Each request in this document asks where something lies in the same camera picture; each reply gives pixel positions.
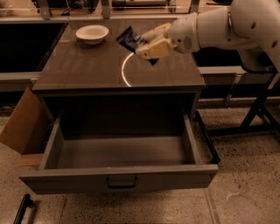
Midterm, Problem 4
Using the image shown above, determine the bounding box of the black table leg frame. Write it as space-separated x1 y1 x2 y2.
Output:
208 73 280 137

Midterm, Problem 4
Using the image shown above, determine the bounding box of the white bowl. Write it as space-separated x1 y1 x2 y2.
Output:
75 24 109 45

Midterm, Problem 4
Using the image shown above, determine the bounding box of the dark blue snack bar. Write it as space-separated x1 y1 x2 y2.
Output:
116 26 147 53

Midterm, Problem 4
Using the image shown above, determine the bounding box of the open grey top drawer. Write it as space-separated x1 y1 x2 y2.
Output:
18 97 220 195

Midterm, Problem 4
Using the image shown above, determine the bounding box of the black drawer handle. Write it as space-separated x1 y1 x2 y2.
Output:
106 177 138 190

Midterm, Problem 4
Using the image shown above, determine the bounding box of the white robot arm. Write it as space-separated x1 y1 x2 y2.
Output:
136 0 280 70

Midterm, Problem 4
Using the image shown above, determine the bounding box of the black bar on floor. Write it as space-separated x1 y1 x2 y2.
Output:
13 194 33 224

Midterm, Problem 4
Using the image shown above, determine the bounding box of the black floor rail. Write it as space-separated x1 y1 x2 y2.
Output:
195 110 221 165

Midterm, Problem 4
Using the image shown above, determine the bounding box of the grey cabinet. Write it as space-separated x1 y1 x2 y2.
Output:
32 19 205 121

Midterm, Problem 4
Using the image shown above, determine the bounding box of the brown cardboard box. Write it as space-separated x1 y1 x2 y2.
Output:
0 87 50 155

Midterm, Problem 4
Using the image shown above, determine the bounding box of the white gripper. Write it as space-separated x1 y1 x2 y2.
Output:
136 13 200 60

